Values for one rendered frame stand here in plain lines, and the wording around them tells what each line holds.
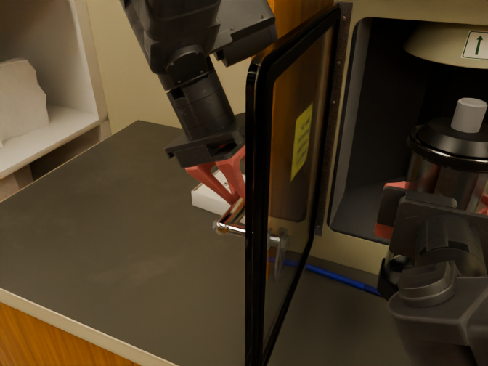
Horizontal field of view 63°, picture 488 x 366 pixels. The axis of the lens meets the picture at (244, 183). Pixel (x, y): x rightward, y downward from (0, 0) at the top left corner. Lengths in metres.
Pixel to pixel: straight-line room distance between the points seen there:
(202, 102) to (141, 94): 0.96
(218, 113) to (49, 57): 1.21
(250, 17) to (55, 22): 1.15
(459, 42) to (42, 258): 0.77
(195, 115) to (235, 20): 0.10
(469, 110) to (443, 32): 0.17
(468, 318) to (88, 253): 0.69
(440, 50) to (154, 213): 0.62
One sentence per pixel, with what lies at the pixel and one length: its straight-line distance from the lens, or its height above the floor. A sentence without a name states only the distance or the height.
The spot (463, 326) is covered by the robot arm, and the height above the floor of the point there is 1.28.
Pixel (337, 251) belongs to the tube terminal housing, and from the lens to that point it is 0.76.
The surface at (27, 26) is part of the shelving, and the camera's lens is 1.60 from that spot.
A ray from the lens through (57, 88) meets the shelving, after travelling 1.61.
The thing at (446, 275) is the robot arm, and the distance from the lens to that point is 0.30.
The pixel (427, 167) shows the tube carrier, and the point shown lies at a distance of 0.48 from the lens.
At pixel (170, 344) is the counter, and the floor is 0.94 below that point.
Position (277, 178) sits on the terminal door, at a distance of 0.39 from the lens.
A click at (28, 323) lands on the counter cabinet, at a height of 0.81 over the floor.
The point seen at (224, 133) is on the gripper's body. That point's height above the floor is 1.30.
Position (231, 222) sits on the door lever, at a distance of 0.42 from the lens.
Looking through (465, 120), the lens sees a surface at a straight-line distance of 0.48.
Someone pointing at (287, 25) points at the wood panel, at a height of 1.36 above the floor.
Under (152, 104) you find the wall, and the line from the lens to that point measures 1.35.
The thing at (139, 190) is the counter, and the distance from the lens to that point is 0.99.
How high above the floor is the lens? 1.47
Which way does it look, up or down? 32 degrees down
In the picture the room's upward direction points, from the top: straight up
